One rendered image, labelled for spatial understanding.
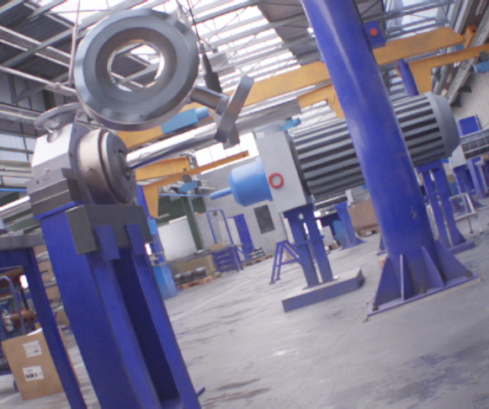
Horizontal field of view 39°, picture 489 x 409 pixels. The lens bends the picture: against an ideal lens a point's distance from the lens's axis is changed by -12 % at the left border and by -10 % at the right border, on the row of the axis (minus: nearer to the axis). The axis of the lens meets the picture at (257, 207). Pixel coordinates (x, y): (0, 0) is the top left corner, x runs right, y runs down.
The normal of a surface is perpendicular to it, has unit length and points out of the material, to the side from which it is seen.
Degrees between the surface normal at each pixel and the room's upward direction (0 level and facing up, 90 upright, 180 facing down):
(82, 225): 90
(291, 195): 90
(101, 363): 90
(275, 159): 90
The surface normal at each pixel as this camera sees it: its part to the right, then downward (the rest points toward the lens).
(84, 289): -0.15, 0.00
